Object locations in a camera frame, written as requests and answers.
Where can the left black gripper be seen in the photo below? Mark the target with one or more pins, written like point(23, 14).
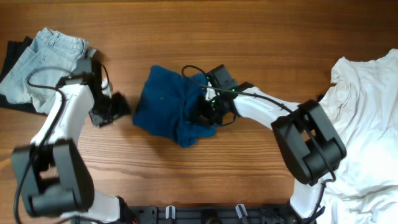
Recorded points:
point(122, 109)

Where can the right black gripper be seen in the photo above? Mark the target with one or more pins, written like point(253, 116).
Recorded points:
point(204, 109)

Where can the blue t-shirt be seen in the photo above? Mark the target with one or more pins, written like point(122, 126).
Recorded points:
point(166, 105)

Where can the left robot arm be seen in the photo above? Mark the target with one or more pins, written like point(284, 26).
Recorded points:
point(52, 179)

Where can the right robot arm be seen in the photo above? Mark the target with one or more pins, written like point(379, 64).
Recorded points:
point(309, 144)

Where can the light blue folded jeans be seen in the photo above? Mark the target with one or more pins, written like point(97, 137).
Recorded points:
point(51, 56)

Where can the black folded garment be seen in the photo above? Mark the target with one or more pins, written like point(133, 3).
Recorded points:
point(14, 51)

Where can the white garment pile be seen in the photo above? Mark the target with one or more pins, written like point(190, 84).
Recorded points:
point(362, 106)

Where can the right white rail clip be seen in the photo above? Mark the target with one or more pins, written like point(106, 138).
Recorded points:
point(241, 211)

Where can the white rail clip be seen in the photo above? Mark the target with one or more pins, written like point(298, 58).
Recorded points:
point(170, 212)
point(241, 211)

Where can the left white rail clip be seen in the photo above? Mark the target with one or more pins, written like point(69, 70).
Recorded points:
point(170, 212)

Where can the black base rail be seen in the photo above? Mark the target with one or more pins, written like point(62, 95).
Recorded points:
point(266, 214)

